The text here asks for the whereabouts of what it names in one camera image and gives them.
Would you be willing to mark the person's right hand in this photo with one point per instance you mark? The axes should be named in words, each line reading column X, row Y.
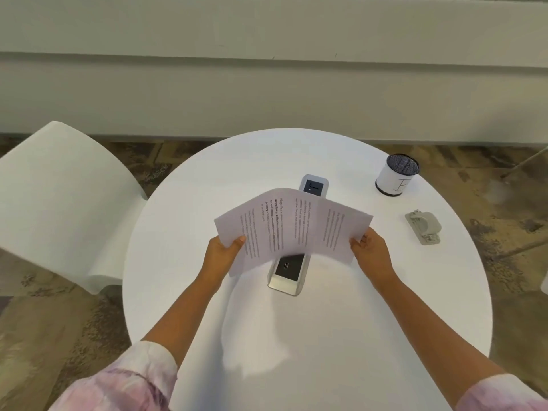
column 376, row 253

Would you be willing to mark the person's left hand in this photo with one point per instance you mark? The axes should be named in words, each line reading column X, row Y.
column 219, row 255

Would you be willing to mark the person's left thumb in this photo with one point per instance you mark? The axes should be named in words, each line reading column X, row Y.
column 237, row 242

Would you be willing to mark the person's right thumb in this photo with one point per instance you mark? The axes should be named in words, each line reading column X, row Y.
column 357, row 243

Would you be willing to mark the printed white paper sheet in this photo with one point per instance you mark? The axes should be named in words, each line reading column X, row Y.
column 295, row 228

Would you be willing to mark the person's left forearm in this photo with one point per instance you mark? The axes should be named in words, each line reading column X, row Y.
column 185, row 310

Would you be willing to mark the person's right forearm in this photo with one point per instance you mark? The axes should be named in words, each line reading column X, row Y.
column 436, row 324

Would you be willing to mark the white tray-shaped device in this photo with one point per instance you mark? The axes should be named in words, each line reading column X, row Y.
column 295, row 261

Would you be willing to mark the grey hole punch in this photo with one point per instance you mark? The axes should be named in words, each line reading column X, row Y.
column 424, row 226

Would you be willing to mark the white mesh pen cup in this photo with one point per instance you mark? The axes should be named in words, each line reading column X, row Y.
column 396, row 175

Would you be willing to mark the round white table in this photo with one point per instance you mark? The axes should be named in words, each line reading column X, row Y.
column 325, row 329

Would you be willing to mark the pink tie-dye left sleeve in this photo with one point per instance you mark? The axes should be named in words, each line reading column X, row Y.
column 124, row 380

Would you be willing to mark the pink tie-dye sleeve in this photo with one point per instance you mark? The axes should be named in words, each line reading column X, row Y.
column 501, row 393
column 124, row 380

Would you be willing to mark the white chair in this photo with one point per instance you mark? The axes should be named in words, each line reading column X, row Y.
column 60, row 201

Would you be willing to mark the pink tie-dye right sleeve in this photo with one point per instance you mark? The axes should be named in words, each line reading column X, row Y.
column 501, row 393

